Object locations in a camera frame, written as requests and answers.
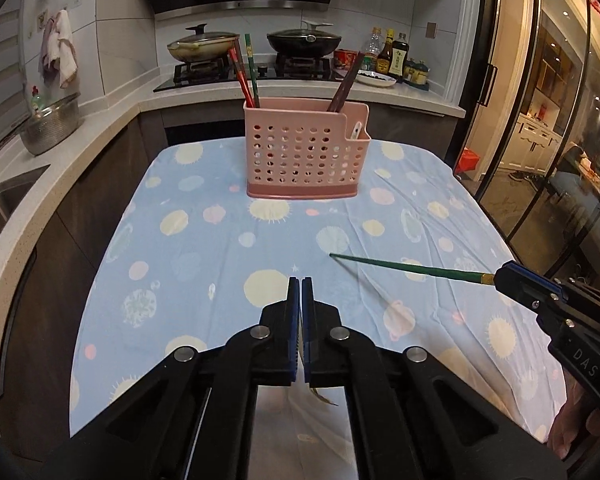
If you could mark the blue spotted tablecloth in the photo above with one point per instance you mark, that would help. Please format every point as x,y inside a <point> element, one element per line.
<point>205,260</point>

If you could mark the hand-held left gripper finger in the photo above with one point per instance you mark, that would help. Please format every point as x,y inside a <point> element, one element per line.
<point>306,325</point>
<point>294,325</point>

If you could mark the steel basin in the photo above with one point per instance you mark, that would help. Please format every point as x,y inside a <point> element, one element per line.
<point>50,130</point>

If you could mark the yellow cap sauce bottle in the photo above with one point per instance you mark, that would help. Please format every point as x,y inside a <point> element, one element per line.
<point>384,62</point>

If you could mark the steel sink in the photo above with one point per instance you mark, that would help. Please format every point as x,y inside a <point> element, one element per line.
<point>10,200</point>

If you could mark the green chopstick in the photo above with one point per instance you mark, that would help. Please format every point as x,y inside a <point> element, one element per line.
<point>410,267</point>
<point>252,70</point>

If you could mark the black wok with lid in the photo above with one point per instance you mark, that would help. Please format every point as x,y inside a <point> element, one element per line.
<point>302,42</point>

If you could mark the glass sliding door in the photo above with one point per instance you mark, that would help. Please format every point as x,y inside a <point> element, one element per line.
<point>530,185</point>

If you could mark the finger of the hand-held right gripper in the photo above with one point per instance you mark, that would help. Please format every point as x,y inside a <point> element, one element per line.
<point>522,296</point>
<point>527,277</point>

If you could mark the pink plastic utensil holder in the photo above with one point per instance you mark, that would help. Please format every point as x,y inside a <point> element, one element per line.
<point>300,160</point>

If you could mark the green dish soap bottle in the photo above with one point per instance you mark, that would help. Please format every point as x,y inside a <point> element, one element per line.
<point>38,105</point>

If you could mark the red chopstick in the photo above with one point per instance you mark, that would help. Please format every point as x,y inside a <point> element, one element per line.
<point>240,81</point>
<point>242,62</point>

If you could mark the hanging white pink towel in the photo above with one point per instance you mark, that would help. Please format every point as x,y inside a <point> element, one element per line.
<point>60,50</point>

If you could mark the white window blinds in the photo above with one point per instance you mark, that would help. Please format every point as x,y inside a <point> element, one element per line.
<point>0,85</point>

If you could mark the person's right hand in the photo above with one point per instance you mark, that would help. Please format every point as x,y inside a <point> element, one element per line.
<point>575,425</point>

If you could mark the white spoon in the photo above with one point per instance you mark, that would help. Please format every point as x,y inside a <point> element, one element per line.
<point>357,129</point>

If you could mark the white plate with dark food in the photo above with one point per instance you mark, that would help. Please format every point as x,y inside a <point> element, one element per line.
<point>380,80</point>

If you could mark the dark brown chopstick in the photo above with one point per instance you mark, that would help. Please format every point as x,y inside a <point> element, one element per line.
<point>349,81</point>
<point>341,100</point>

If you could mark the black gas stove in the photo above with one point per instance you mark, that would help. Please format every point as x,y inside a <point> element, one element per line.
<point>215,78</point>

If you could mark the dark soy sauce bottle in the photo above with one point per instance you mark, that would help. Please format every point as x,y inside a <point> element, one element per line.
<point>399,60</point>

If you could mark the pair of shoes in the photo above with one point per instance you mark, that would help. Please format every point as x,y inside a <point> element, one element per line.
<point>520,175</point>

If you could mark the clear plastic bottle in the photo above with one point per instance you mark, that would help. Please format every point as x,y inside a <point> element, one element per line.
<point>373,47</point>

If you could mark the red bag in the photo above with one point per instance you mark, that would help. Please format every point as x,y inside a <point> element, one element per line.
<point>467,161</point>

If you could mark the red instant noodle cup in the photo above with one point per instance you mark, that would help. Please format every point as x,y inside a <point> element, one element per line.
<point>344,59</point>

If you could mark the condiment jar set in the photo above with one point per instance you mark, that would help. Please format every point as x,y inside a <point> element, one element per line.
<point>417,72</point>

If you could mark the brown wall switch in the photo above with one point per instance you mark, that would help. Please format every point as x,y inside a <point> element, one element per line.
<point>431,30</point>

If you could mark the brown wok with glass lid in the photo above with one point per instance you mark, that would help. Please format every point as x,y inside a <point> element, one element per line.
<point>202,45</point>

